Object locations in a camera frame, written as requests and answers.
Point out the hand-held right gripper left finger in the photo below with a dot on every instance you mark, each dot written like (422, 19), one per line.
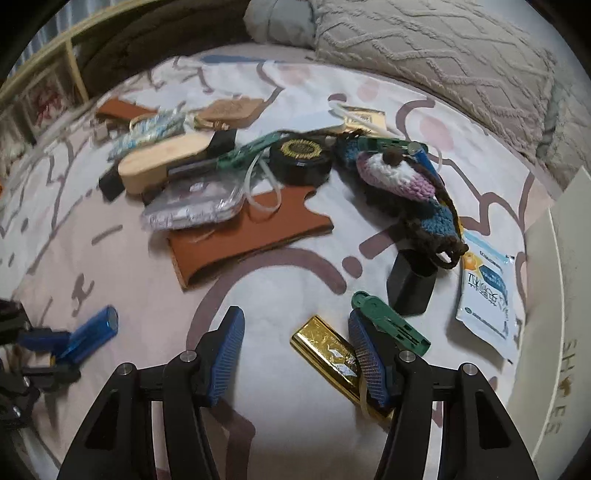
(226, 355)

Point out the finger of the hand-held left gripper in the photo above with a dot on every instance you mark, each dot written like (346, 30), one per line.
(44, 340)
(51, 376)

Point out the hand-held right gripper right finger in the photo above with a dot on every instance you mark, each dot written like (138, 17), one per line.
(367, 355)

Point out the green plastic clothespin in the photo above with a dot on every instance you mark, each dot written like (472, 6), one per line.
(397, 325)

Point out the blue lighter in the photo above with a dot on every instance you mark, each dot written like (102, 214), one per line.
(92, 332)

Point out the white cardboard box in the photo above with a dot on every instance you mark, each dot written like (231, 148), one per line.
(563, 300)

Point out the black plastic block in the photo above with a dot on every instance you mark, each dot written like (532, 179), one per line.
(408, 290)

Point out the brown leather sleeve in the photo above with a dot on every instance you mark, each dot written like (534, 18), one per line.
(249, 235)

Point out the white printed packet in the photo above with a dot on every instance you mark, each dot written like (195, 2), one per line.
(485, 300)

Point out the plastic wrapped flat item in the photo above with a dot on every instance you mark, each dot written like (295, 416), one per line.
(189, 207)

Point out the small black object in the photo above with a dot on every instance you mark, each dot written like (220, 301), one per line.
(111, 187)

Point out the crochet pouch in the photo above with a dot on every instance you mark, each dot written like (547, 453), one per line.
(397, 180)

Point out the black tape roll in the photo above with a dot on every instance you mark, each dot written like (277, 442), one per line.
(300, 168)

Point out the small blue cylinder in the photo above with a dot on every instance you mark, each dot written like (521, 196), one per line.
(421, 159)

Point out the wooden brush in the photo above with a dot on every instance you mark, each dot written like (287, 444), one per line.
(157, 164)

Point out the green circuit strip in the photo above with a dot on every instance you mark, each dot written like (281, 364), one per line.
(244, 151)

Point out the floral patterned pouch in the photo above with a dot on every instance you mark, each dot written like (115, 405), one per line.
(147, 131)

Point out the gold foil packet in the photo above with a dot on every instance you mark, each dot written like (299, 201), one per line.
(367, 121)

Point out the framed flower picture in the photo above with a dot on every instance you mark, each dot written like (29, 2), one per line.
(46, 101)

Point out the engraved wooden block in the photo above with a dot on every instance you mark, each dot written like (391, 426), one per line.
(231, 112)

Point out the brown leather case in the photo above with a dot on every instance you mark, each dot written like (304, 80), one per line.
(122, 109)

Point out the wooden bedside shelf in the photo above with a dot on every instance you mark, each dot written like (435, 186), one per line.
(76, 69)

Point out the beige knitted pillow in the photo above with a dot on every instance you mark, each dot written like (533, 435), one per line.
(438, 60)
(572, 129)

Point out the brown folded comforter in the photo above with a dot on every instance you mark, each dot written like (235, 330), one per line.
(152, 41)

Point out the grey cushion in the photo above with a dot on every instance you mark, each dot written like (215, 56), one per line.
(281, 21)

